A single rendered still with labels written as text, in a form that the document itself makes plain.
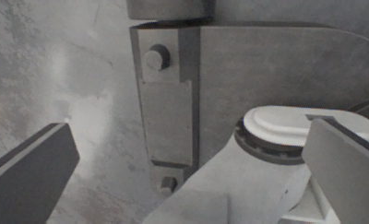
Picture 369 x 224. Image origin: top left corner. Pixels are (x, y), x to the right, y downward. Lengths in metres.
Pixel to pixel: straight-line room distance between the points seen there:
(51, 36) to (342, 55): 0.82
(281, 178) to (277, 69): 0.23
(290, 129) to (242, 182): 0.11
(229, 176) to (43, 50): 0.76
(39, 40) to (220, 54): 0.65
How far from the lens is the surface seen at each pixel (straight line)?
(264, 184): 0.31
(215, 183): 0.30
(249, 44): 0.45
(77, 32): 0.78
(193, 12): 0.44
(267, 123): 0.35
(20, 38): 0.95
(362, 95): 0.55
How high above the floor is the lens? 0.61
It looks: 59 degrees down
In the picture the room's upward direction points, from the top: 156 degrees counter-clockwise
